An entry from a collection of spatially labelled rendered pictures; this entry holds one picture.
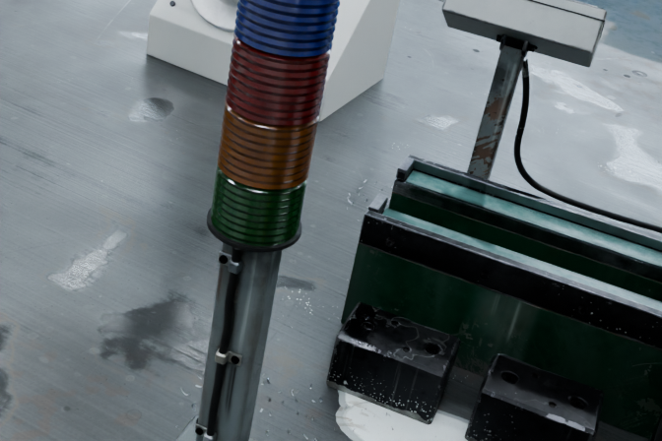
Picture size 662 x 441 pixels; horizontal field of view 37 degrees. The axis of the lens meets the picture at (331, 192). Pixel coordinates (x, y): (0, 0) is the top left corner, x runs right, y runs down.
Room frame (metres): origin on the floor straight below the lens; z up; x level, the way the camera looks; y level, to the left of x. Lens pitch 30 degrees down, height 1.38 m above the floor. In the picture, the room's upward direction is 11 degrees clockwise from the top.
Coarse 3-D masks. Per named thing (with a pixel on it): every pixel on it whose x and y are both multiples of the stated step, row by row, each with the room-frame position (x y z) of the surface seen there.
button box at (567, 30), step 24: (456, 0) 1.04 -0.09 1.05; (480, 0) 1.04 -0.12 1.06; (504, 0) 1.04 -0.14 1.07; (528, 0) 1.04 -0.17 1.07; (552, 0) 1.03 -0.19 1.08; (456, 24) 1.07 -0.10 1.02; (480, 24) 1.04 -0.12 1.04; (504, 24) 1.02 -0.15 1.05; (528, 24) 1.02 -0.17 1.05; (552, 24) 1.02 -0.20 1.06; (576, 24) 1.02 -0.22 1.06; (600, 24) 1.01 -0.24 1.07; (552, 48) 1.03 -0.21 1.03; (576, 48) 1.00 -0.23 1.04
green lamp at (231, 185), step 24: (216, 192) 0.54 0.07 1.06; (240, 192) 0.53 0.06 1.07; (264, 192) 0.53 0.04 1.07; (288, 192) 0.53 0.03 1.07; (216, 216) 0.54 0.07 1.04; (240, 216) 0.53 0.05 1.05; (264, 216) 0.53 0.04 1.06; (288, 216) 0.54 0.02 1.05; (240, 240) 0.53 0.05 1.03; (264, 240) 0.53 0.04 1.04; (288, 240) 0.54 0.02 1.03
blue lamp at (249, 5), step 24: (240, 0) 0.54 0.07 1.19; (264, 0) 0.53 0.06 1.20; (288, 0) 0.52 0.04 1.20; (312, 0) 0.53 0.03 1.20; (336, 0) 0.54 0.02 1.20; (240, 24) 0.54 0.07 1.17; (264, 24) 0.53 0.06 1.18; (288, 24) 0.53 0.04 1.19; (312, 24) 0.53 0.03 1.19; (264, 48) 0.53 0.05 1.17; (288, 48) 0.53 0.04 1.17; (312, 48) 0.53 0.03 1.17
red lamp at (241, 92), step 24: (240, 48) 0.54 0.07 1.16; (240, 72) 0.53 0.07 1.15; (264, 72) 0.52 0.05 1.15; (288, 72) 0.53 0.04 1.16; (312, 72) 0.54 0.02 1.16; (240, 96) 0.53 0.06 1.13; (264, 96) 0.52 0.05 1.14; (288, 96) 0.53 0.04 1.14; (312, 96) 0.54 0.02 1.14; (264, 120) 0.52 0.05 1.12; (288, 120) 0.53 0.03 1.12
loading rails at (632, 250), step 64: (448, 192) 0.86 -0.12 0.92; (512, 192) 0.87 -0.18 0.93; (384, 256) 0.76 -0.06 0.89; (448, 256) 0.75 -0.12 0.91; (512, 256) 0.76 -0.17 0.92; (576, 256) 0.82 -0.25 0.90; (640, 256) 0.81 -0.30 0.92; (448, 320) 0.74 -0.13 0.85; (512, 320) 0.73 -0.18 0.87; (576, 320) 0.71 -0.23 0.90; (640, 320) 0.70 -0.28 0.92; (640, 384) 0.70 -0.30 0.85
